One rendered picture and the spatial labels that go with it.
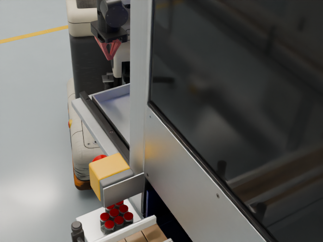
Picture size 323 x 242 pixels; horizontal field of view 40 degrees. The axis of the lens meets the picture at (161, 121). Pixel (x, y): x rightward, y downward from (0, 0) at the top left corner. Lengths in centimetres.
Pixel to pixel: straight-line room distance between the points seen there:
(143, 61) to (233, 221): 30
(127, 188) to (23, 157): 155
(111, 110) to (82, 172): 81
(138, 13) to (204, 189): 30
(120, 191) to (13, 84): 211
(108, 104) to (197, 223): 62
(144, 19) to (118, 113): 60
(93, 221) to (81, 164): 102
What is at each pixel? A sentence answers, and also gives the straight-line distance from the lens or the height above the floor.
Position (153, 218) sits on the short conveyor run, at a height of 97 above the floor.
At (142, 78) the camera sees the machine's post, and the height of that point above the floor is 125.
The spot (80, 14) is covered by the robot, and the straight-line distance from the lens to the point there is 195.
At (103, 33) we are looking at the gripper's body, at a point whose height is 111.
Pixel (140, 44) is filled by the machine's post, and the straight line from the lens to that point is 74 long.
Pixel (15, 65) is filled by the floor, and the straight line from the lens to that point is 312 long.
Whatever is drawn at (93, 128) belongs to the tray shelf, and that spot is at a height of 88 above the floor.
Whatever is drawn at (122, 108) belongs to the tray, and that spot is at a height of 88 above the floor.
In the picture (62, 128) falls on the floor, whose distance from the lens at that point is 256.
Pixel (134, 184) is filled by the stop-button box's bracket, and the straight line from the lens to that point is 92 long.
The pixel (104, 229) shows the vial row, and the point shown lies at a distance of 96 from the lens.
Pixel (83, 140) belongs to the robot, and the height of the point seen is 28.
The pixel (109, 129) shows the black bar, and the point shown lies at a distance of 119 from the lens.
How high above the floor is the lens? 170
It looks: 41 degrees down
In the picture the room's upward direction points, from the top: 4 degrees clockwise
